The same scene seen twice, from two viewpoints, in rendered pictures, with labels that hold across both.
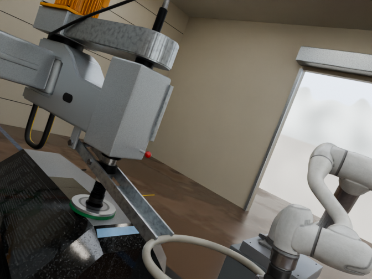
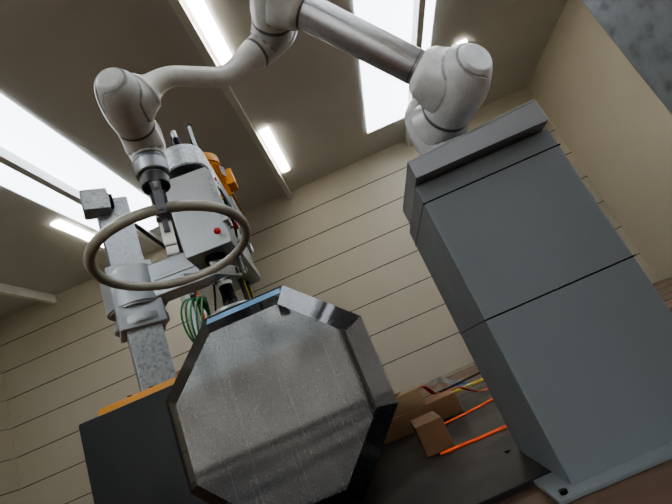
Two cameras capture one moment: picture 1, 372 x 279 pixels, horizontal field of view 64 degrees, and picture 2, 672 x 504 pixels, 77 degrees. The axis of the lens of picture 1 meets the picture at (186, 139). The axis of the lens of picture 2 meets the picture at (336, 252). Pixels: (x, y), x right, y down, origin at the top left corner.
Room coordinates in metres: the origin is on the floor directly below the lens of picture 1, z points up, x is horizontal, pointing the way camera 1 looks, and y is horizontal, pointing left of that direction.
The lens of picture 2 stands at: (0.63, -1.45, 0.38)
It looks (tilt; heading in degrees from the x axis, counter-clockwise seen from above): 17 degrees up; 50
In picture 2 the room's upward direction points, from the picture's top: 24 degrees counter-clockwise
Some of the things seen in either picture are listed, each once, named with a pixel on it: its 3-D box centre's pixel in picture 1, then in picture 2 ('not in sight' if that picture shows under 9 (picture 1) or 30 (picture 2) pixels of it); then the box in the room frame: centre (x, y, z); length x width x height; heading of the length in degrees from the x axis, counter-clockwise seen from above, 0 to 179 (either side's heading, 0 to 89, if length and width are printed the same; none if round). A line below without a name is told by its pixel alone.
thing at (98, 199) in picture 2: not in sight; (97, 203); (1.10, 1.09, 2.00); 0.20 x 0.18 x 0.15; 143
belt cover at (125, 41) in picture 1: (102, 40); (207, 201); (1.58, 0.60, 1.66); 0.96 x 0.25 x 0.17; 57
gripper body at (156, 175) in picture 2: (277, 278); (157, 190); (0.97, -0.45, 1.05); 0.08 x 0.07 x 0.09; 72
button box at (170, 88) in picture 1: (156, 111); (218, 197); (1.45, 0.18, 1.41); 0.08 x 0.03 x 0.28; 57
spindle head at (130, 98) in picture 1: (115, 108); (208, 227); (1.44, 0.37, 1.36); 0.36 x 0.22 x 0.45; 57
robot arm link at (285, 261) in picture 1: (283, 257); (151, 169); (0.97, -0.45, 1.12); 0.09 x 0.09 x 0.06
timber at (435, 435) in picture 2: not in sight; (430, 432); (1.98, 0.08, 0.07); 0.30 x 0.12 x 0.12; 52
